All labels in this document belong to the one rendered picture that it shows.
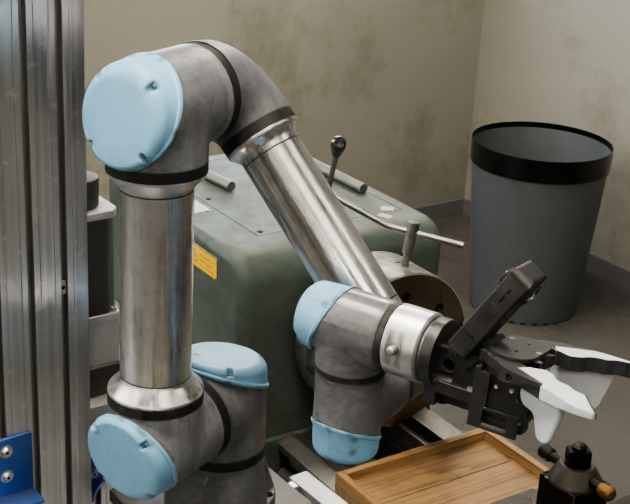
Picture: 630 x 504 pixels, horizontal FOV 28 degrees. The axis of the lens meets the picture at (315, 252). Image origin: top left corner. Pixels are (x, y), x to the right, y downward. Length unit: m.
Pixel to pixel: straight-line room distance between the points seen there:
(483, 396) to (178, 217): 0.40
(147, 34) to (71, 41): 3.51
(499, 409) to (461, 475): 1.15
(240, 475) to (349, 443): 0.34
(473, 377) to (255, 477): 0.50
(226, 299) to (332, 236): 0.94
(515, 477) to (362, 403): 1.09
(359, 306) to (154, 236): 0.26
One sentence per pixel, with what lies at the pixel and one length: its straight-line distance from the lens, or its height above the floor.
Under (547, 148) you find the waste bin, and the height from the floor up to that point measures 0.61.
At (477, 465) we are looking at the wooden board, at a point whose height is 0.88.
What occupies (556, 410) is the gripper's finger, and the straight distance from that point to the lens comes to 1.17.
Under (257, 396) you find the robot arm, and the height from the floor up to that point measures 1.35.
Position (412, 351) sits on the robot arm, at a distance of 1.26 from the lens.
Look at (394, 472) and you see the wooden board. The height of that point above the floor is 0.89.
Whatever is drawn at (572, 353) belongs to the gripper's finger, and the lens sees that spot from 1.27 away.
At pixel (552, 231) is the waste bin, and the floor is 0.42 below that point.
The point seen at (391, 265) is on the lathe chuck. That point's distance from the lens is 2.34.
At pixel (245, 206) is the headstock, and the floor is 1.26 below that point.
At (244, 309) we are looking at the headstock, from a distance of 2.33.
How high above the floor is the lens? 2.12
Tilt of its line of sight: 22 degrees down
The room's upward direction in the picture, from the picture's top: 3 degrees clockwise
